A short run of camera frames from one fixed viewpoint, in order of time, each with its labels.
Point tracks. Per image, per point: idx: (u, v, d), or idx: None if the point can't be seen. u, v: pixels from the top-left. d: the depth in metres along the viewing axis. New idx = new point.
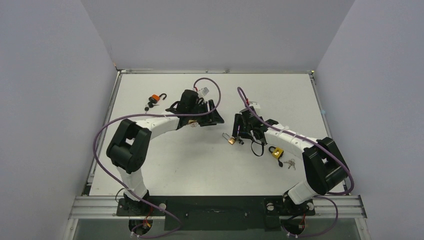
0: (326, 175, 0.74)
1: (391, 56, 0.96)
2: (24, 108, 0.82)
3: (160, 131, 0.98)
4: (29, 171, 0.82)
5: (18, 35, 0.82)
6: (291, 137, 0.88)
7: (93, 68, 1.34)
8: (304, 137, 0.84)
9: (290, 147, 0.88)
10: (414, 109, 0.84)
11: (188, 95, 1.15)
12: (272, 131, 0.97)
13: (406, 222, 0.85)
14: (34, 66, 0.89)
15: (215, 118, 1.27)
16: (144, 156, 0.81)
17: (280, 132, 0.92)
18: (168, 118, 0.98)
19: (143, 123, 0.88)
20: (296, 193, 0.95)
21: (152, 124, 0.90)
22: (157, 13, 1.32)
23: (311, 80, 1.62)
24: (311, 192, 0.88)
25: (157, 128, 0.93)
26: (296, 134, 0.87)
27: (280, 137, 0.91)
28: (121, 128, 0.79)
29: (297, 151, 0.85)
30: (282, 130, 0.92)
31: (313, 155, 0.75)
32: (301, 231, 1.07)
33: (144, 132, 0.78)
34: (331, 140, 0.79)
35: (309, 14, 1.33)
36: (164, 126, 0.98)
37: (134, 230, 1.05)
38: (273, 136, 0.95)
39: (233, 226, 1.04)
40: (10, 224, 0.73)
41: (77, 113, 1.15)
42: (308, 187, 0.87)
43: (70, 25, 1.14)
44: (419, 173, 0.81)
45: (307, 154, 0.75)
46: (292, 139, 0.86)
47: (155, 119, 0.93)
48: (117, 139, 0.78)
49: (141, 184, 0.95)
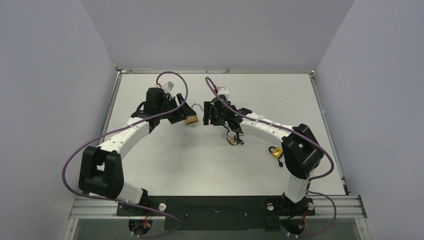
0: (303, 160, 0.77)
1: (391, 56, 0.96)
2: (24, 108, 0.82)
3: (132, 143, 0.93)
4: (30, 171, 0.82)
5: (17, 35, 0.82)
6: (268, 126, 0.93)
7: (93, 68, 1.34)
8: (280, 125, 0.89)
9: (268, 136, 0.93)
10: (414, 109, 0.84)
11: (153, 92, 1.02)
12: (247, 121, 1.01)
13: (406, 221, 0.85)
14: (34, 66, 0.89)
15: (187, 111, 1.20)
16: (121, 178, 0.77)
17: (255, 122, 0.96)
18: (135, 128, 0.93)
19: (108, 144, 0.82)
20: (290, 190, 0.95)
21: (119, 142, 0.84)
22: (157, 12, 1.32)
23: (311, 80, 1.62)
24: (303, 184, 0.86)
25: (127, 143, 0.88)
26: (272, 123, 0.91)
27: (256, 127, 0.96)
28: (85, 160, 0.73)
29: (276, 140, 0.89)
30: (258, 120, 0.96)
31: (289, 142, 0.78)
32: (301, 231, 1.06)
33: (112, 158, 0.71)
34: (306, 126, 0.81)
35: (309, 14, 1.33)
36: (134, 137, 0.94)
37: (134, 230, 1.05)
38: (249, 126, 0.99)
39: (233, 226, 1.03)
40: (10, 224, 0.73)
41: (77, 113, 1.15)
42: (296, 178, 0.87)
43: (70, 25, 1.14)
44: (419, 172, 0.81)
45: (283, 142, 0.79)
46: (269, 129, 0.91)
47: (121, 135, 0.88)
48: (86, 172, 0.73)
49: (133, 190, 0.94)
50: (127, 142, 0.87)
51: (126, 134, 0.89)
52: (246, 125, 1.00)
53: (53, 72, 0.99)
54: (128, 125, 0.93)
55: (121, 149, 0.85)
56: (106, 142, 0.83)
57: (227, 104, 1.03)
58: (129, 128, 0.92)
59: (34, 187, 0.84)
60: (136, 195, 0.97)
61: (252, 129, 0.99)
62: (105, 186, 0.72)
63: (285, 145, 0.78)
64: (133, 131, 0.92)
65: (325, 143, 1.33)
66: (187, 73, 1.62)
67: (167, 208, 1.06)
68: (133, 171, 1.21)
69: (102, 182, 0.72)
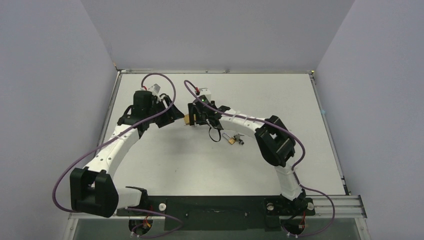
0: (276, 149, 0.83)
1: (391, 56, 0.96)
2: (24, 107, 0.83)
3: (122, 155, 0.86)
4: (30, 171, 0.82)
5: (17, 34, 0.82)
6: (243, 120, 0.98)
7: (93, 68, 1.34)
8: (254, 118, 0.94)
9: (244, 129, 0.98)
10: (414, 108, 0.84)
11: (140, 95, 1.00)
12: (225, 117, 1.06)
13: (406, 221, 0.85)
14: (34, 66, 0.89)
15: (176, 113, 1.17)
16: (116, 196, 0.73)
17: (232, 117, 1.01)
18: (123, 138, 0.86)
19: (96, 163, 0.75)
20: (282, 187, 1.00)
21: (107, 159, 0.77)
22: (157, 13, 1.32)
23: (311, 80, 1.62)
24: (291, 176, 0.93)
25: (116, 157, 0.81)
26: (247, 117, 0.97)
27: (233, 122, 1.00)
28: (73, 183, 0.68)
29: (251, 133, 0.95)
30: (234, 115, 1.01)
31: (262, 133, 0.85)
32: (301, 231, 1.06)
33: (102, 179, 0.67)
34: (277, 118, 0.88)
35: (309, 14, 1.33)
36: (124, 148, 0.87)
37: (134, 230, 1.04)
38: (227, 121, 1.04)
39: (233, 226, 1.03)
40: (10, 224, 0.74)
41: (77, 113, 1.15)
42: (284, 173, 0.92)
43: (70, 25, 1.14)
44: (419, 172, 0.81)
45: (257, 134, 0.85)
46: (244, 122, 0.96)
47: (109, 150, 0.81)
48: (76, 195, 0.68)
49: (132, 193, 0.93)
50: (117, 156, 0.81)
51: (114, 147, 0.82)
52: (225, 121, 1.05)
53: (53, 73, 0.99)
54: (115, 137, 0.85)
55: (111, 166, 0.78)
56: (93, 161, 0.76)
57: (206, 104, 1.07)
58: (116, 139, 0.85)
59: (34, 187, 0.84)
60: (135, 197, 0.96)
61: (231, 125, 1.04)
62: (99, 207, 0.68)
63: (259, 136, 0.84)
64: (122, 142, 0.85)
65: (326, 143, 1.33)
66: (187, 73, 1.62)
67: (167, 208, 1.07)
68: (133, 171, 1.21)
69: (96, 204, 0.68)
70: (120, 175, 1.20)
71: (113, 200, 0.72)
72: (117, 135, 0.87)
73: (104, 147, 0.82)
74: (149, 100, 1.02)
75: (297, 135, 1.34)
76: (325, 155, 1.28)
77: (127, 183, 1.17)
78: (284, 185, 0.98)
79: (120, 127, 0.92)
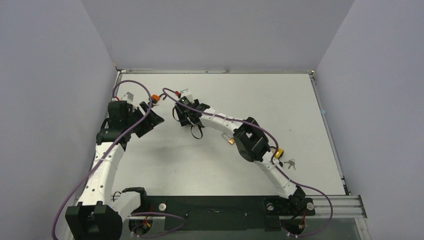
0: (251, 147, 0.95)
1: (392, 56, 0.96)
2: (24, 108, 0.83)
3: (113, 175, 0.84)
4: (29, 171, 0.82)
5: (18, 35, 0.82)
6: (222, 119, 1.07)
7: (93, 68, 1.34)
8: (232, 119, 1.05)
9: (223, 128, 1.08)
10: (413, 109, 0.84)
11: (115, 105, 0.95)
12: (205, 116, 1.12)
13: (406, 222, 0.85)
14: (35, 66, 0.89)
15: (156, 118, 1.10)
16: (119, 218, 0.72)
17: (212, 116, 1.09)
18: (108, 159, 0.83)
19: (88, 195, 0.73)
20: (276, 186, 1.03)
21: (99, 187, 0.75)
22: (156, 13, 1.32)
23: (311, 80, 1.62)
24: (273, 171, 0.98)
25: (108, 181, 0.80)
26: (226, 117, 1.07)
27: (213, 121, 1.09)
28: (71, 222, 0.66)
29: (230, 132, 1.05)
30: (214, 114, 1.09)
31: (240, 132, 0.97)
32: (301, 231, 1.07)
33: (100, 212, 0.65)
34: (253, 118, 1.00)
35: (308, 14, 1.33)
36: (112, 167, 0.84)
37: (134, 230, 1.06)
38: (207, 120, 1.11)
39: (233, 226, 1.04)
40: (13, 225, 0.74)
41: (76, 114, 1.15)
42: (269, 170, 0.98)
43: (70, 25, 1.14)
44: (418, 172, 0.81)
45: (235, 133, 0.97)
46: (223, 122, 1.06)
47: (98, 177, 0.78)
48: (78, 230, 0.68)
49: (132, 200, 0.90)
50: (107, 181, 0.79)
51: (102, 172, 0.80)
52: (205, 119, 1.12)
53: (52, 72, 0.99)
54: (99, 161, 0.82)
55: (106, 192, 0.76)
56: (85, 193, 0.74)
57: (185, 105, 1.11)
58: (102, 162, 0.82)
59: (34, 187, 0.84)
60: (136, 201, 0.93)
61: (209, 123, 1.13)
62: (105, 235, 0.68)
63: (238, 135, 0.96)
64: (108, 163, 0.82)
65: (325, 142, 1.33)
66: (187, 73, 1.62)
67: (167, 208, 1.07)
68: (133, 171, 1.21)
69: (100, 232, 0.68)
70: (120, 175, 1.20)
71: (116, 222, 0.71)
72: (100, 158, 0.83)
73: (91, 175, 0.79)
74: (125, 109, 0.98)
75: (297, 135, 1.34)
76: (325, 155, 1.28)
77: (127, 184, 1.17)
78: (275, 182, 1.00)
79: (101, 147, 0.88)
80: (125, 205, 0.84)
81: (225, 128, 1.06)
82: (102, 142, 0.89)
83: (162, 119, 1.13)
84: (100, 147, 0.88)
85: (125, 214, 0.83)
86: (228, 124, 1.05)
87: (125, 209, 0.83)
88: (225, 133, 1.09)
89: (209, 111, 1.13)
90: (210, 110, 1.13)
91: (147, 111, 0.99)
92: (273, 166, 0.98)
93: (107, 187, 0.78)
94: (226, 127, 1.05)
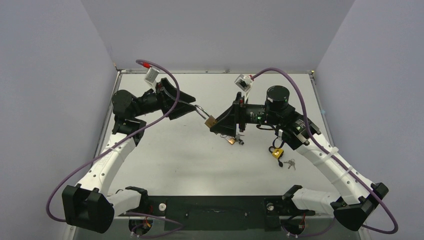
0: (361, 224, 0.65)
1: (391, 56, 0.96)
2: (26, 108, 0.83)
3: (117, 167, 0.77)
4: (31, 171, 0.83)
5: (21, 35, 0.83)
6: (340, 168, 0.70)
7: (93, 68, 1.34)
8: (358, 177, 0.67)
9: (333, 176, 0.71)
10: (412, 109, 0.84)
11: (121, 109, 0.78)
12: (313, 148, 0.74)
13: (406, 221, 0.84)
14: (36, 65, 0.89)
15: (179, 109, 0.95)
16: (112, 211, 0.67)
17: (327, 156, 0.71)
18: (118, 150, 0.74)
19: (88, 180, 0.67)
20: (300, 201, 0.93)
21: (101, 175, 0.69)
22: (157, 14, 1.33)
23: (311, 80, 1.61)
24: (322, 208, 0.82)
25: (111, 172, 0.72)
26: (349, 169, 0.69)
27: (324, 162, 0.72)
28: (65, 200, 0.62)
29: (344, 191, 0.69)
30: (332, 156, 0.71)
31: (369, 211, 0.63)
32: (301, 231, 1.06)
33: (94, 199, 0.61)
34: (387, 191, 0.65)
35: (308, 14, 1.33)
36: (119, 159, 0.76)
37: (134, 230, 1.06)
38: (314, 154, 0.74)
39: (232, 226, 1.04)
40: (14, 223, 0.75)
41: (76, 114, 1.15)
42: (322, 204, 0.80)
43: (70, 25, 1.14)
44: (415, 173, 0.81)
45: (365, 211, 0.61)
46: (341, 173, 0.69)
47: (102, 164, 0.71)
48: (69, 211, 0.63)
49: (130, 199, 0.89)
50: (111, 171, 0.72)
51: (108, 161, 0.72)
52: (311, 151, 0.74)
53: (53, 72, 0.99)
54: (108, 149, 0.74)
55: (105, 182, 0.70)
56: (85, 177, 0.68)
57: (306, 121, 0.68)
58: (110, 151, 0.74)
59: (33, 187, 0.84)
60: (135, 200, 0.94)
61: (312, 156, 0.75)
62: (94, 224, 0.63)
63: (365, 216, 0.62)
64: (116, 154, 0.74)
65: None
66: (187, 74, 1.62)
67: (167, 207, 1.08)
68: (134, 171, 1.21)
69: (90, 220, 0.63)
70: (121, 173, 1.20)
71: (109, 214, 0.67)
72: (110, 146, 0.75)
73: (97, 160, 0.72)
74: (134, 105, 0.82)
75: None
76: None
77: (127, 183, 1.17)
78: (308, 206, 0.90)
79: (114, 137, 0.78)
80: (123, 200, 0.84)
81: (341, 182, 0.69)
82: (117, 132, 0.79)
83: (195, 108, 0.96)
84: (114, 137, 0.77)
85: (120, 209, 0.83)
86: (351, 182, 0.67)
87: (122, 204, 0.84)
88: (327, 177, 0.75)
89: (320, 141, 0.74)
90: (324, 143, 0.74)
91: (162, 117, 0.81)
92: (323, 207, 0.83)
93: (108, 177, 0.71)
94: (343, 183, 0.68)
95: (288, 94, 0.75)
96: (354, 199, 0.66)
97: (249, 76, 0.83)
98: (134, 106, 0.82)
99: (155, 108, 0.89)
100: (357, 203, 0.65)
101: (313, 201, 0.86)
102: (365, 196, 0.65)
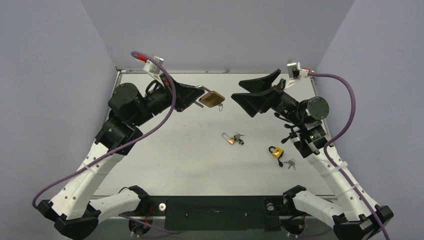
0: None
1: (392, 55, 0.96)
2: (25, 107, 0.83)
3: (100, 180, 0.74)
4: (29, 171, 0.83)
5: (20, 34, 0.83)
6: (346, 183, 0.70)
7: (92, 68, 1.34)
8: (363, 195, 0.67)
9: (338, 190, 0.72)
10: (413, 109, 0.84)
11: (115, 105, 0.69)
12: (323, 159, 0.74)
13: (406, 222, 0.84)
14: (36, 64, 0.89)
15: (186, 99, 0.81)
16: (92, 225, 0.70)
17: (335, 170, 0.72)
18: (94, 170, 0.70)
19: (60, 201, 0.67)
20: (301, 202, 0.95)
21: (72, 198, 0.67)
22: (157, 13, 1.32)
23: (311, 80, 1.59)
24: (320, 214, 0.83)
25: (87, 190, 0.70)
26: (355, 185, 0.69)
27: (331, 175, 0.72)
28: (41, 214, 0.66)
29: (346, 206, 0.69)
30: (340, 170, 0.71)
31: (368, 230, 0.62)
32: (301, 231, 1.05)
33: (60, 227, 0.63)
34: (390, 213, 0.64)
35: (309, 14, 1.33)
36: (99, 176, 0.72)
37: (134, 230, 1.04)
38: (322, 165, 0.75)
39: (232, 226, 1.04)
40: (13, 222, 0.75)
41: (75, 113, 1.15)
42: (322, 209, 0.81)
43: (69, 24, 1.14)
44: (416, 173, 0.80)
45: (363, 229, 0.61)
46: (346, 189, 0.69)
47: (77, 184, 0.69)
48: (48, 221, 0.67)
49: (127, 203, 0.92)
50: (86, 191, 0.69)
51: (82, 182, 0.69)
52: (320, 161, 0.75)
53: (52, 71, 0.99)
54: (83, 168, 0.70)
55: (80, 202, 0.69)
56: (60, 195, 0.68)
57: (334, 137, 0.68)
58: (86, 170, 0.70)
59: (33, 187, 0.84)
60: (132, 204, 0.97)
61: (320, 166, 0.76)
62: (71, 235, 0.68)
63: (362, 233, 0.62)
64: (92, 174, 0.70)
65: None
66: (187, 74, 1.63)
67: (167, 208, 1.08)
68: (134, 171, 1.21)
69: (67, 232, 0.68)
70: (120, 173, 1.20)
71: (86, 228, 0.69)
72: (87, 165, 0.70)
73: (75, 177, 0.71)
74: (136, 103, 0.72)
75: None
76: None
77: (126, 184, 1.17)
78: (307, 210, 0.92)
79: (96, 149, 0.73)
80: (117, 205, 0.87)
81: (344, 196, 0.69)
82: (100, 142, 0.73)
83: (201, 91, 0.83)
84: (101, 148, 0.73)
85: (113, 212, 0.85)
86: (354, 198, 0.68)
87: (116, 208, 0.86)
88: (331, 189, 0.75)
89: (331, 154, 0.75)
90: (335, 156, 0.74)
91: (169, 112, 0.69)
92: (318, 211, 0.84)
93: (83, 197, 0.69)
94: (346, 198, 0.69)
95: (327, 106, 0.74)
96: (354, 216, 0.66)
97: (307, 70, 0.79)
98: (134, 105, 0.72)
99: (162, 106, 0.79)
100: (357, 219, 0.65)
101: (314, 206, 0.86)
102: (366, 215, 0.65)
